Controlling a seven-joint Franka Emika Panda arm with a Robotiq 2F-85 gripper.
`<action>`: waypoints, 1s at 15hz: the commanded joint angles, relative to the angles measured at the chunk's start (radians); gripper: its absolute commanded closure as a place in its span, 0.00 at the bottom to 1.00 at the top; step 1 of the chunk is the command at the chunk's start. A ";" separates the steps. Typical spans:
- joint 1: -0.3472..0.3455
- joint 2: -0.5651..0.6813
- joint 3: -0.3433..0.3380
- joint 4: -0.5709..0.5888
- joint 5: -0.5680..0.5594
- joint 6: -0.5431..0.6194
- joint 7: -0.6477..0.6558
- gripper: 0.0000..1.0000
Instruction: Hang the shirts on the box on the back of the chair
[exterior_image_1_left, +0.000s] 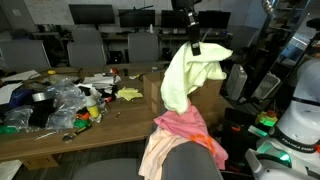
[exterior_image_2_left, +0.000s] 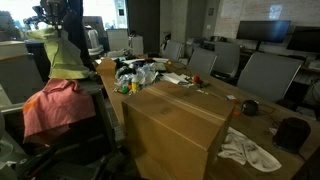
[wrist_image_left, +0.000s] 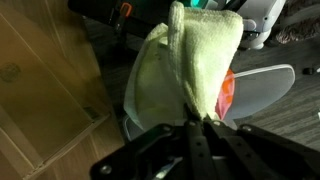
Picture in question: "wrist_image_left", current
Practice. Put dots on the brown cardboard box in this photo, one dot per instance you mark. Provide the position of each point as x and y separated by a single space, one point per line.
40 100

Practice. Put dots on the pink shirt orange print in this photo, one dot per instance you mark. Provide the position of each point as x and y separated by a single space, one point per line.
225 100

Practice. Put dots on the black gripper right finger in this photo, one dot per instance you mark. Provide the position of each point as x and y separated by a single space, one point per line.
263 153

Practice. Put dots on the pale green towel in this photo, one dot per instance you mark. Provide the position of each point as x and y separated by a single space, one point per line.
186 66

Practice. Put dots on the black case orange latch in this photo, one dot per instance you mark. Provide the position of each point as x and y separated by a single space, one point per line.
113 13

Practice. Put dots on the grey office chair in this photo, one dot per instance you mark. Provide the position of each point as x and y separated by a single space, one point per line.
263 88

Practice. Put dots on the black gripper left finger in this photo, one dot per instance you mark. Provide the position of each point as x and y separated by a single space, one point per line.
166 153

